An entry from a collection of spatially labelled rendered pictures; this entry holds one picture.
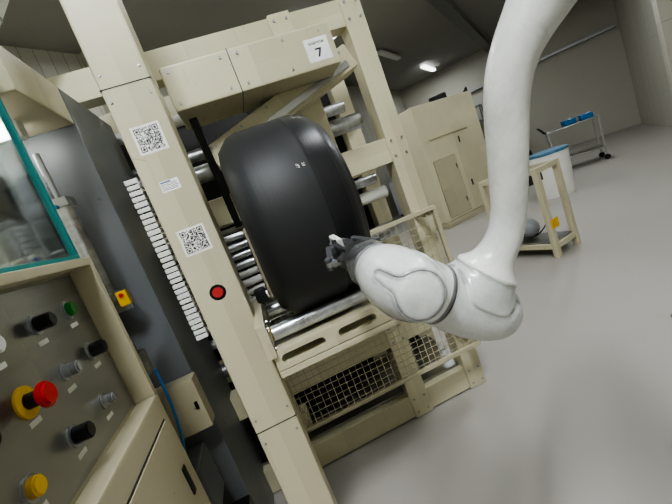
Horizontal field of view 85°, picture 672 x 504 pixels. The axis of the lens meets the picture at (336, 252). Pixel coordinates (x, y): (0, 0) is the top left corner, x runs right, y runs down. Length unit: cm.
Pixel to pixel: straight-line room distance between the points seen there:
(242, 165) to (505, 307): 66
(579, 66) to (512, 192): 1274
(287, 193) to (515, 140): 51
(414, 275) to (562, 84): 1287
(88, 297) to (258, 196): 46
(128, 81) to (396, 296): 92
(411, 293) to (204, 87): 111
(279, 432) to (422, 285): 85
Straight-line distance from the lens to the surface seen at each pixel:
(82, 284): 103
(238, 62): 145
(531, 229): 386
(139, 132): 114
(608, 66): 1336
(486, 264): 61
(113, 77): 119
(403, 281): 49
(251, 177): 91
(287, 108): 155
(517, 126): 58
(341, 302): 106
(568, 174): 624
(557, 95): 1327
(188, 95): 142
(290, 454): 129
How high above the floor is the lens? 120
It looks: 9 degrees down
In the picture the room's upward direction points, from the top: 21 degrees counter-clockwise
